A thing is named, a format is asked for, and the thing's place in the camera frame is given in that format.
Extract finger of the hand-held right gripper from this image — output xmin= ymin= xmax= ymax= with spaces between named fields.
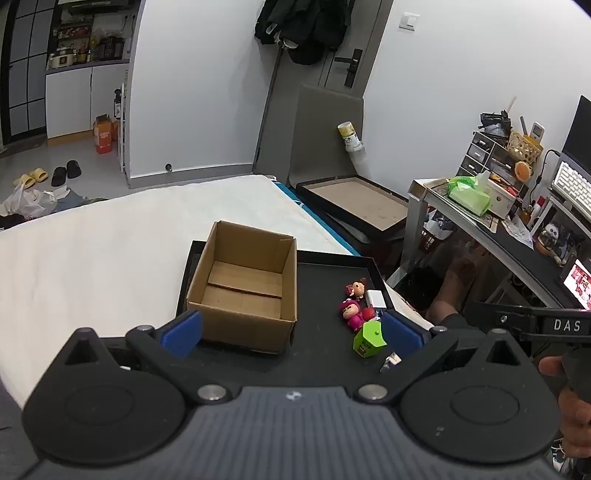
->
xmin=464 ymin=300 xmax=498 ymax=326

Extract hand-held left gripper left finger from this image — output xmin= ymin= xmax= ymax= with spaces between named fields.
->
xmin=62 ymin=310 xmax=234 ymax=404

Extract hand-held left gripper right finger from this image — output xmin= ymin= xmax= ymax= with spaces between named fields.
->
xmin=358 ymin=310 xmax=532 ymax=404

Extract pink hat doll figure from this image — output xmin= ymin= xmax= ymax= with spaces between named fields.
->
xmin=339 ymin=299 xmax=370 ymax=332

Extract brown cardboard box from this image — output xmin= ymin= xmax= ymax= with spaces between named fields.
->
xmin=186 ymin=220 xmax=298 ymax=355

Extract black shallow tray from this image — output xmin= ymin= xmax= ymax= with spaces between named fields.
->
xmin=177 ymin=240 xmax=402 ymax=393

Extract person's right hand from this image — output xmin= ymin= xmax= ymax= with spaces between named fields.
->
xmin=539 ymin=355 xmax=591 ymax=462

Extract person's right leg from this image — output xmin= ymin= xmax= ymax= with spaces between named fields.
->
xmin=425 ymin=256 xmax=483 ymax=342

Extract person's leg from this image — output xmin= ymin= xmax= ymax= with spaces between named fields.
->
xmin=425 ymin=256 xmax=483 ymax=342
xmin=0 ymin=376 xmax=28 ymax=480

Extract black bag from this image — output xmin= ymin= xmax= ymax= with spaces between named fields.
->
xmin=399 ymin=265 xmax=444 ymax=308

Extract black top metal desk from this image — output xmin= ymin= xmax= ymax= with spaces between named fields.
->
xmin=405 ymin=178 xmax=591 ymax=310

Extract panda figurine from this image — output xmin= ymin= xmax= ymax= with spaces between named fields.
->
xmin=536 ymin=223 xmax=575 ymax=266

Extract loose white papers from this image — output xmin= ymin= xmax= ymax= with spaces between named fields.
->
xmin=501 ymin=217 xmax=534 ymax=243

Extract green tissue pack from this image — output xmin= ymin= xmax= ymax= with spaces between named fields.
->
xmin=448 ymin=176 xmax=492 ymax=217

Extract white small drawer box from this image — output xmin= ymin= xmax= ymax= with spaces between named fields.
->
xmin=480 ymin=178 xmax=520 ymax=217

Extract white keyboard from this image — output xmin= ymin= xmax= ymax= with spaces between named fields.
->
xmin=551 ymin=159 xmax=591 ymax=215

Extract grey drawer organiser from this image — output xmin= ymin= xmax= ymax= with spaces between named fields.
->
xmin=459 ymin=130 xmax=520 ymax=181

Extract wicker basket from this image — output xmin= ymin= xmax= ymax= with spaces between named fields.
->
xmin=507 ymin=130 xmax=543 ymax=163

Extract grey clothes pile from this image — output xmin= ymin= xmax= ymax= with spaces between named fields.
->
xmin=55 ymin=187 xmax=109 ymax=213

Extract black monitor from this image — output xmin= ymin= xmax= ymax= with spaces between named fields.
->
xmin=560 ymin=95 xmax=591 ymax=174

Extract white metal rack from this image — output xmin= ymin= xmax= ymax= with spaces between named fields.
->
xmin=117 ymin=69 xmax=131 ymax=174

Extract black tangled device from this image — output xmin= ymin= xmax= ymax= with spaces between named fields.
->
xmin=478 ymin=110 xmax=513 ymax=137

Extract white tube with yellow cap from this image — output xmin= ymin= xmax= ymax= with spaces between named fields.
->
xmin=337 ymin=121 xmax=370 ymax=174

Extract white plastic bag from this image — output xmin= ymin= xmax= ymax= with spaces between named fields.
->
xmin=2 ymin=182 xmax=58 ymax=220

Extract black cloth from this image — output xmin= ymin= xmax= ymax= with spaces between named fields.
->
xmin=0 ymin=213 xmax=33 ymax=232

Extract person's left leg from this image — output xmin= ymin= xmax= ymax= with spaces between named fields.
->
xmin=0 ymin=376 xmax=28 ymax=480

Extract orange carton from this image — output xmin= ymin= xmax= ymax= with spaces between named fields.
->
xmin=92 ymin=114 xmax=119 ymax=154

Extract grey upholstered panel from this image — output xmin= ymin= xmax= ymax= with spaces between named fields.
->
xmin=287 ymin=83 xmax=365 ymax=188

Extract grey door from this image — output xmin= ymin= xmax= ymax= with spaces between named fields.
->
xmin=252 ymin=0 xmax=394 ymax=185

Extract white kitchen cabinet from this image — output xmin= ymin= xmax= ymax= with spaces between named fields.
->
xmin=45 ymin=62 xmax=131 ymax=139

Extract row of kitchen bottles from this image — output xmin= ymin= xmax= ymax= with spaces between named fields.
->
xmin=48 ymin=14 xmax=127 ymax=70

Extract black grid glass door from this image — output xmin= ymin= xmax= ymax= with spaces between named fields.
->
xmin=0 ymin=0 xmax=61 ymax=148

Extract dark hanging jackets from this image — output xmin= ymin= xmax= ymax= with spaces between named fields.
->
xmin=254 ymin=0 xmax=357 ymax=65

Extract black empty frame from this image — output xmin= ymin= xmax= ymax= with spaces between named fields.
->
xmin=318 ymin=210 xmax=408 ymax=245

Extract black frame with brown board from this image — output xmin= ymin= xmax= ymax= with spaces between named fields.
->
xmin=295 ymin=174 xmax=411 ymax=232

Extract black door lock handle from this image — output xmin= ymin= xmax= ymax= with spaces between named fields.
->
xmin=333 ymin=47 xmax=364 ymax=88

